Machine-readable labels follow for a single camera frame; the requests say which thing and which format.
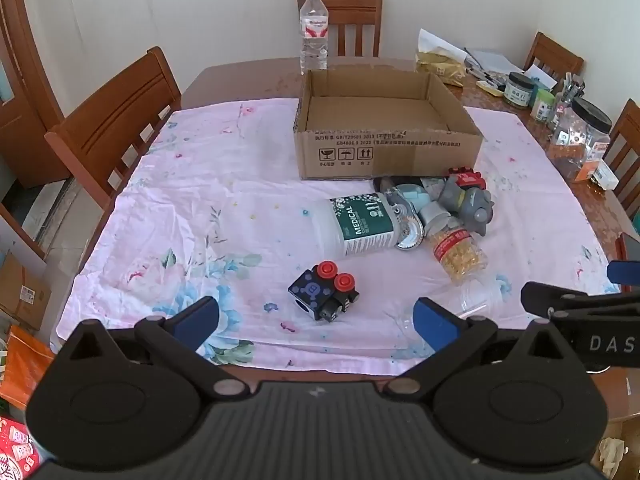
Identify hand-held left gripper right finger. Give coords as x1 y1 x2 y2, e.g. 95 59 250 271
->
382 297 576 403

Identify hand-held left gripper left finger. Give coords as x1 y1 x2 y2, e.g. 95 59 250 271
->
57 296 251 403

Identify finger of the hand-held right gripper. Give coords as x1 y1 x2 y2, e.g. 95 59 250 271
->
520 282 640 320
606 259 640 293

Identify clear plastic jar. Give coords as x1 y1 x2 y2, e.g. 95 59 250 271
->
447 276 506 318

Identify yellow capsule bottle silver cap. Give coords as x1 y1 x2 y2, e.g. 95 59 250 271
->
422 205 488 287

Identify printed tin can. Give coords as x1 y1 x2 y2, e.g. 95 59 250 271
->
377 190 427 252

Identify black cube toy red buttons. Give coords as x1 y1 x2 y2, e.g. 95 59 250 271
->
287 260 361 322

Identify grey toy figure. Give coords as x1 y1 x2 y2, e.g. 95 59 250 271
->
437 174 496 237

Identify white green-label bottle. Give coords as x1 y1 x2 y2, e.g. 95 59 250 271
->
306 192 401 261

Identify cardboard box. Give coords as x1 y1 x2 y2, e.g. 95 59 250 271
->
292 67 484 182

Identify small white box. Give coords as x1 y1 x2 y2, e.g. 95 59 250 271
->
592 162 621 191

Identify wooden chair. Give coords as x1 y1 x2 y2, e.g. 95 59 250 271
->
523 31 585 81
296 0 385 58
44 46 183 211
602 99 640 221

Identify pink floral cloth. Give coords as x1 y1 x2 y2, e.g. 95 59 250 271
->
55 95 621 376

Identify large clear jar black lid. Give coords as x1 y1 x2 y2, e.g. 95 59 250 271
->
545 97 613 183

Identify red toy car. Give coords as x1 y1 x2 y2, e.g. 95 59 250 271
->
447 166 486 190

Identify flat cardboard carton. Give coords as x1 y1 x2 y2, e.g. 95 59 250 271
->
0 250 52 331

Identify orange bag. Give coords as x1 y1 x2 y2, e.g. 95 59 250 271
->
0 325 56 411

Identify jar of pens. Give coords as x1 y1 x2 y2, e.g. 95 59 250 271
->
547 72 586 131

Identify green lid jar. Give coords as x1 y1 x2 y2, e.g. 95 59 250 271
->
530 89 556 122

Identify glass jar black lid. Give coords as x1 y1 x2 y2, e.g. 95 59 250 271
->
502 72 535 108

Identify white envelope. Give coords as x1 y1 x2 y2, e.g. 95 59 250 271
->
525 64 558 88

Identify yellow notepad with pens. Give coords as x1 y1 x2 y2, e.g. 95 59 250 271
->
465 65 505 97

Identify red printed package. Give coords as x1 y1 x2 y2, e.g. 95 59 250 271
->
0 415 43 480

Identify stack of papers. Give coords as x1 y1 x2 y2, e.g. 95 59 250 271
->
465 47 526 81

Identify gold foil bag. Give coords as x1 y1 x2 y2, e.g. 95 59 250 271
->
415 50 468 87

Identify white paper sheet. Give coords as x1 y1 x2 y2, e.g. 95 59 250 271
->
417 29 468 61

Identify wooden door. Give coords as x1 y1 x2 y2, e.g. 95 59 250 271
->
0 0 71 188

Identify clear plastic water bottle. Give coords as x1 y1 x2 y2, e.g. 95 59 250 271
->
299 0 330 76

